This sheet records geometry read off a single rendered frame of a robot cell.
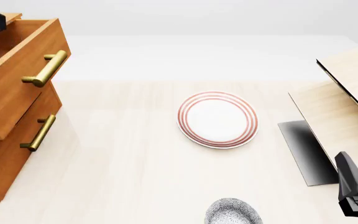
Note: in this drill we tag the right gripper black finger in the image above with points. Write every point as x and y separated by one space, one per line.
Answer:
350 177

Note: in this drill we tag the grey patterned bowl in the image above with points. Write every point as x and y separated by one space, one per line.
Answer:
232 212

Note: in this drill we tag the wooden drawer, closed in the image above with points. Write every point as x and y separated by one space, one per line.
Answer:
11 168

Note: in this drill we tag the wooden drawer, open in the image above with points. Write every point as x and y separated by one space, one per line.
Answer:
8 93

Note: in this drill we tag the pale wood panel structure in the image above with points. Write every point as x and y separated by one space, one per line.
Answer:
331 116

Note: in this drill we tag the white plate with red rings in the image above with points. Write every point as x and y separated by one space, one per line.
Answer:
217 120

